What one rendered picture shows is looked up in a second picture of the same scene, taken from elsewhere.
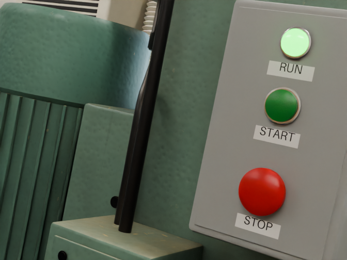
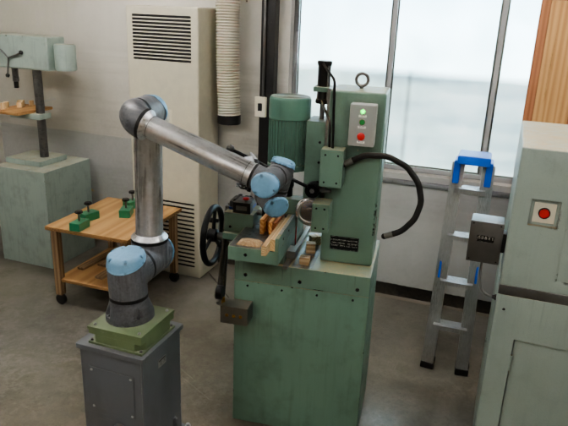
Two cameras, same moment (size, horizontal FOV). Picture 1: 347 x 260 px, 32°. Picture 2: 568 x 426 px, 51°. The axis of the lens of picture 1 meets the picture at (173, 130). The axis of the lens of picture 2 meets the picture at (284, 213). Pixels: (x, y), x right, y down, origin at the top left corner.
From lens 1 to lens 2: 1.97 m
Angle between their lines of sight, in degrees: 23
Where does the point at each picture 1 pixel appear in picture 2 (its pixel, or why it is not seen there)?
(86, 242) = (330, 151)
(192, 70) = (338, 113)
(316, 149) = (368, 128)
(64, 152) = (301, 133)
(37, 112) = (293, 124)
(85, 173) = (309, 137)
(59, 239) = (324, 152)
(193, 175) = (341, 134)
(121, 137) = (319, 128)
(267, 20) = (357, 107)
